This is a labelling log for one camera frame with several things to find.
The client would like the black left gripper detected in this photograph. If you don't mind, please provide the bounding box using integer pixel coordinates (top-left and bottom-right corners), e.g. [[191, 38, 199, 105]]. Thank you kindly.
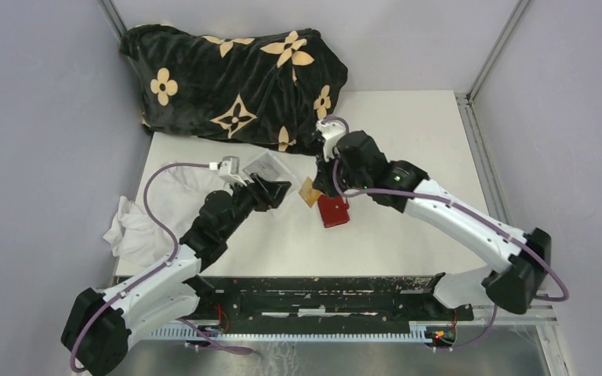
[[219, 172, 291, 240]]

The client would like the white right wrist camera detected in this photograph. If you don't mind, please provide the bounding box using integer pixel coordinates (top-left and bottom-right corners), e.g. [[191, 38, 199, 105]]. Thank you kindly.
[[316, 116, 350, 162]]

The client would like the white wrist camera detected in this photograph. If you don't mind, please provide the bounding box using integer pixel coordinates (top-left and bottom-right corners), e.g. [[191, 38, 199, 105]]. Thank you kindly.
[[316, 116, 350, 162], [209, 156, 249, 186]]

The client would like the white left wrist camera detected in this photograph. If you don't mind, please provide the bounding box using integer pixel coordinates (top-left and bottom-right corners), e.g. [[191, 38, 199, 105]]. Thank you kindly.
[[209, 156, 249, 186]]

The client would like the aluminium frame rail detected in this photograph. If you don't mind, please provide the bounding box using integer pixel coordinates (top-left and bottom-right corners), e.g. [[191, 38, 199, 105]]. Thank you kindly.
[[454, 0, 559, 325]]

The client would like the stack of cards in box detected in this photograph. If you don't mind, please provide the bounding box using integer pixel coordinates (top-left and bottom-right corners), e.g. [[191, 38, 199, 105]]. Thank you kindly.
[[248, 160, 280, 181]]

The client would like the black floral blanket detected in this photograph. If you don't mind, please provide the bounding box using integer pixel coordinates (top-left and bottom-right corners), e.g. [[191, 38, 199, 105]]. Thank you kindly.
[[119, 24, 348, 155]]

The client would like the white crumpled cloth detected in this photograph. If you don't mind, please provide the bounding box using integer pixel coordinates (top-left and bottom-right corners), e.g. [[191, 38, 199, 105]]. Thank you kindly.
[[102, 167, 230, 268]]

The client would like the yellow credit card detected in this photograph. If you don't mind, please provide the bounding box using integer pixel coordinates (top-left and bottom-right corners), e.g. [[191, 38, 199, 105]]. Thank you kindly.
[[298, 177, 322, 208]]

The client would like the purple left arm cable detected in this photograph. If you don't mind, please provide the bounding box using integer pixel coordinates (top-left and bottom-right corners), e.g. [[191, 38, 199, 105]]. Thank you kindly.
[[68, 161, 256, 374]]

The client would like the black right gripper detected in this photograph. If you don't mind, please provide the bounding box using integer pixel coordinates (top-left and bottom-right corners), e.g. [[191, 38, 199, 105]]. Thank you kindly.
[[312, 146, 369, 199]]

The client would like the white plastic card box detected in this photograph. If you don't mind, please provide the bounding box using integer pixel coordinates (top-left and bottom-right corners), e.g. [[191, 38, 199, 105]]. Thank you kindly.
[[241, 150, 301, 192]]

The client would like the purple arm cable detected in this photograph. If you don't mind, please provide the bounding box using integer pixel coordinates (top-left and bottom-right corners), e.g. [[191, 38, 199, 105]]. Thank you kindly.
[[68, 161, 256, 374], [321, 114, 571, 354]]

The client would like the white slotted cable duct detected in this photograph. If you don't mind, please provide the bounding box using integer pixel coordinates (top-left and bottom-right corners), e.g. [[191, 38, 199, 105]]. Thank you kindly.
[[104, 321, 430, 344]]

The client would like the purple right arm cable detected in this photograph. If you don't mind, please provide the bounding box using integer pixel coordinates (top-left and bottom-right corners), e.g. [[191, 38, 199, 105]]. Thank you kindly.
[[321, 114, 571, 354]]

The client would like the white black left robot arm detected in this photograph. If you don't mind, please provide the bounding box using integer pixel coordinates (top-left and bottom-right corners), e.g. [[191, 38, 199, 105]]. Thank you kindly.
[[60, 174, 292, 375]]

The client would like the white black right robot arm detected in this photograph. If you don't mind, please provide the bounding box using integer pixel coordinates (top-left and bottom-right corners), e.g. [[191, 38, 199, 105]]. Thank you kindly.
[[314, 129, 552, 320]]

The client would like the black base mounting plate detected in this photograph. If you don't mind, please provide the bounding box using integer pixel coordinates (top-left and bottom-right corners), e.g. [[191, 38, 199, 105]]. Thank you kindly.
[[185, 275, 474, 334]]

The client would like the red leather card holder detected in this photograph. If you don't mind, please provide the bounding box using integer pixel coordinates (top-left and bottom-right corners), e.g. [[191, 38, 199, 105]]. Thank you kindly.
[[317, 195, 350, 229]]

